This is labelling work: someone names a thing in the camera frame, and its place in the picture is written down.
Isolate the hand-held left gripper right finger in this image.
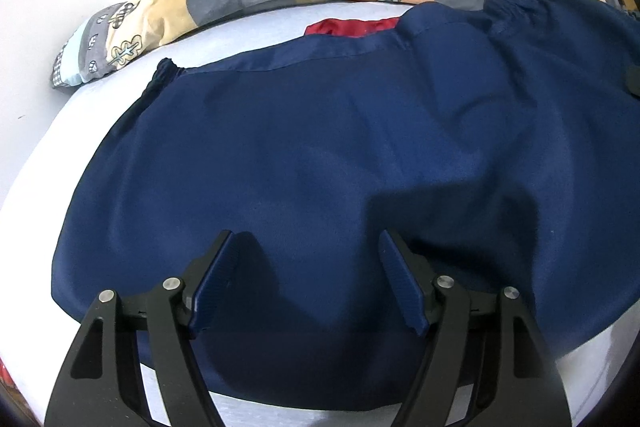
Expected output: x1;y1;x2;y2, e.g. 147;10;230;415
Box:
378;229;571;427

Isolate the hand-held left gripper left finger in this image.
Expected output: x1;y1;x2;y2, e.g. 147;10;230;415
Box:
44;229;238;427

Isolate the navy jacket with red collar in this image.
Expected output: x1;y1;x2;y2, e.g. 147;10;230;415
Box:
50;0;640;413

